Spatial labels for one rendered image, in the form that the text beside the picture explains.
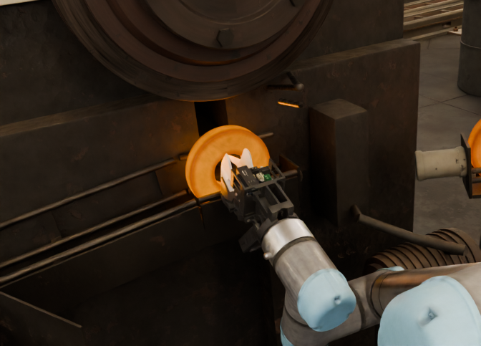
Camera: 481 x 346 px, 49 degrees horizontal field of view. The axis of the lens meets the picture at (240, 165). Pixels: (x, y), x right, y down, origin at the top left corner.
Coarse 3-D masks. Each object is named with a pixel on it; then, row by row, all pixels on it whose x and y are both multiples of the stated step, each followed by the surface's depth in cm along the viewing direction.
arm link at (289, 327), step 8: (352, 312) 78; (288, 320) 76; (352, 320) 78; (360, 320) 78; (288, 328) 77; (296, 328) 75; (304, 328) 74; (336, 328) 77; (344, 328) 78; (352, 328) 78; (360, 328) 79; (288, 336) 78; (296, 336) 76; (304, 336) 75; (312, 336) 75; (320, 336) 76; (328, 336) 77; (336, 336) 78; (344, 336) 79; (288, 344) 79; (296, 344) 77; (304, 344) 77; (312, 344) 77; (320, 344) 77; (328, 344) 81
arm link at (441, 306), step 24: (480, 264) 44; (432, 288) 41; (456, 288) 40; (480, 288) 40; (384, 312) 44; (408, 312) 40; (432, 312) 39; (456, 312) 38; (480, 312) 38; (384, 336) 44; (408, 336) 40; (432, 336) 37; (456, 336) 37; (480, 336) 37
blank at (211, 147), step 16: (224, 128) 92; (240, 128) 93; (208, 144) 90; (224, 144) 91; (240, 144) 93; (256, 144) 94; (192, 160) 91; (208, 160) 91; (256, 160) 95; (192, 176) 91; (208, 176) 92; (208, 192) 94
